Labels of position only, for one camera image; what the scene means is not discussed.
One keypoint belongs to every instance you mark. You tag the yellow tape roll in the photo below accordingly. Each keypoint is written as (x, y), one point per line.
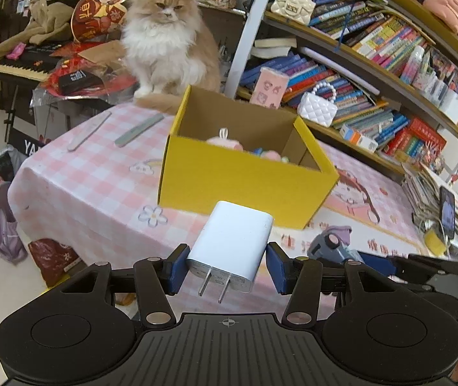
(433, 243)

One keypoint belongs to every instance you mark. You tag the stack of papers and booklets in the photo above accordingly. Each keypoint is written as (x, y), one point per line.
(425, 193)

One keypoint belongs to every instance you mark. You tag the white plug charger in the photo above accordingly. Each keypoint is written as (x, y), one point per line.
(229, 241)

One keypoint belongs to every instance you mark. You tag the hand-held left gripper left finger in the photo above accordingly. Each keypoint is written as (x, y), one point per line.
(177, 269)

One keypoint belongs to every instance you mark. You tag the rabbit wall sticker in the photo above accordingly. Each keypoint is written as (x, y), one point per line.
(456, 173)

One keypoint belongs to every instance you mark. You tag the row of colourful thin books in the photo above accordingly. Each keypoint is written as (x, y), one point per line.
(373, 36)

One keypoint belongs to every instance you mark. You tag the red plastic bag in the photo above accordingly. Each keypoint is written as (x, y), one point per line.
(52, 261)

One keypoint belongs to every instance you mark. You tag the pastel rainbow bottle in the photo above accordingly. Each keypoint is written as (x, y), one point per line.
(413, 64)

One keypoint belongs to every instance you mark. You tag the pink peach plush toy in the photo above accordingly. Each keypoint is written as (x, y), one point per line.
(271, 155)

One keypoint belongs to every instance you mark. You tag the orange and white fluffy cat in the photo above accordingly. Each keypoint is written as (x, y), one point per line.
(160, 48)

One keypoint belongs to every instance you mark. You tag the purple black small toy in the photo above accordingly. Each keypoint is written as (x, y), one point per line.
(341, 233)

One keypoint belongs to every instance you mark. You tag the orange and white carton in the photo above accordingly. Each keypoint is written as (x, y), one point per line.
(357, 136)

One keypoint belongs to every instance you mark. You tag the pink cylinder container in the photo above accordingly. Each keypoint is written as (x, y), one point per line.
(269, 88)

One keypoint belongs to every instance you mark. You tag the red foil sheet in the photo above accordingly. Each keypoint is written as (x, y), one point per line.
(116, 82)

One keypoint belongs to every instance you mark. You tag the wooden bookshelf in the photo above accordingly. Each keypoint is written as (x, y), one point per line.
(373, 159)

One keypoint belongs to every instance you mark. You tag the brown cardboard piece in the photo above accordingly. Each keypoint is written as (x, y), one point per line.
(100, 52)

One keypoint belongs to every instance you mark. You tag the black electric keyboard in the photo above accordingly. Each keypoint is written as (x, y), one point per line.
(20, 68)

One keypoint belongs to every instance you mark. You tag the yellow cardboard box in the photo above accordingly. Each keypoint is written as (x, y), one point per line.
(233, 181)

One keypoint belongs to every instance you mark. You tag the row of blue spined books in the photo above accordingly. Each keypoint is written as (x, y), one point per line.
(333, 84)

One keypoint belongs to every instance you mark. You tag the pink pig plush toy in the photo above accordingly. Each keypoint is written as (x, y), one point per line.
(223, 142)

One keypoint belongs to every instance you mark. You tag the row of pens and markers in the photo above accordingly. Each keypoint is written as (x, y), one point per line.
(437, 76)

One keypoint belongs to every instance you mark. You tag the red cartoon figure decoration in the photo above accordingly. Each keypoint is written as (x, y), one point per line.
(100, 8)

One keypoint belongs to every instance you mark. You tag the white pen holder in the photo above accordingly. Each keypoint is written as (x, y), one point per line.
(454, 106)

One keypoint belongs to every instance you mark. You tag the dark brown door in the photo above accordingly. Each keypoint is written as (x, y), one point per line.
(10, 8)

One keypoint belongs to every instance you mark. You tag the white rolled paper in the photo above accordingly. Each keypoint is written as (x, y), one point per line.
(321, 58)

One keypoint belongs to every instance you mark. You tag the brown plush cloth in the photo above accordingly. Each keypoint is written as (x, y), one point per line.
(44, 24)

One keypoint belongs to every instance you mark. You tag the stack of old books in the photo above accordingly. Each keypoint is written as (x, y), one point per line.
(273, 46)

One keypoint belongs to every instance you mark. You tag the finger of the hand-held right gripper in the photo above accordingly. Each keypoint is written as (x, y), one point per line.
(327, 249)
(433, 269)

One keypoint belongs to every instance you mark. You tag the pencil cup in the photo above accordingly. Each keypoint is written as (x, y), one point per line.
(224, 58)

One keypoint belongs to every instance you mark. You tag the red boxed book set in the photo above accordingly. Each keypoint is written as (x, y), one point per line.
(417, 140)

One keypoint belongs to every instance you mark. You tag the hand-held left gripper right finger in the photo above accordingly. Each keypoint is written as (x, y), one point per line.
(276, 268)

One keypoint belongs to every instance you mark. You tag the flat black box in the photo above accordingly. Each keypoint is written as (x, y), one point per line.
(78, 81)

